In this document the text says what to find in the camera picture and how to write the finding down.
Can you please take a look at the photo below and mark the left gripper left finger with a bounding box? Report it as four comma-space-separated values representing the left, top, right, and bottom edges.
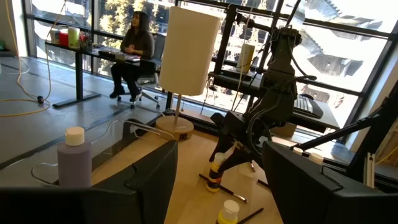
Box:
0, 139, 179, 224

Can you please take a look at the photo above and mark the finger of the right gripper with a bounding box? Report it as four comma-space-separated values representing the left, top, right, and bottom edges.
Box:
216, 136, 233, 157
217, 146, 251, 174

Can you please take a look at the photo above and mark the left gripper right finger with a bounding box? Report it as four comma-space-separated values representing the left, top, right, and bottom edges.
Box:
262, 141, 398, 224

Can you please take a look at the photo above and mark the small orange yellow paint bottle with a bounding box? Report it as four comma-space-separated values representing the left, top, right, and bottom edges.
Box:
205, 152, 228, 193

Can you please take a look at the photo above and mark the large purple paint bottle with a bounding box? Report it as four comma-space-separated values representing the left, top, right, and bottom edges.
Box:
57, 126, 93, 189

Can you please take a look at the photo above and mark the black computer keyboard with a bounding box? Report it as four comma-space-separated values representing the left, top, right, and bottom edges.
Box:
294, 93, 325, 119

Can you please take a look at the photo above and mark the dark desk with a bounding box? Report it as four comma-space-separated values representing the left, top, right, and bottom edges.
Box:
208, 70, 341, 131

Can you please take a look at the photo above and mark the white shade wooden base lamp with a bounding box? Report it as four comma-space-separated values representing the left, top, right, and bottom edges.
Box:
155, 6, 221, 141

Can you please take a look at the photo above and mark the grey office chair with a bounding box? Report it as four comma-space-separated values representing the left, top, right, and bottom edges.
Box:
116, 32, 167, 110

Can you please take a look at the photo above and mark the person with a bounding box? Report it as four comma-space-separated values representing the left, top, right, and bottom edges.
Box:
109, 11, 155, 103

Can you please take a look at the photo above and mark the black office desk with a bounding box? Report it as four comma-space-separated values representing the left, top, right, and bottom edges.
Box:
45, 41, 162, 109

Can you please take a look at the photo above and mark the light green container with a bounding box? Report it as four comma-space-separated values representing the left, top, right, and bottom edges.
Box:
67, 27, 81, 49

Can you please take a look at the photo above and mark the red container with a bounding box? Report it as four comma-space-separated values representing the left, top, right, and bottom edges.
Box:
58, 29, 69, 47

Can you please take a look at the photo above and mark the black handled paint brush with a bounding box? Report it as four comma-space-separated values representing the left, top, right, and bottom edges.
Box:
198, 173, 249, 203
236, 207, 265, 224

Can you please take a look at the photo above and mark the yellow floor cable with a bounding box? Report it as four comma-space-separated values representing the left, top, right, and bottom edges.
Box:
0, 0, 52, 118

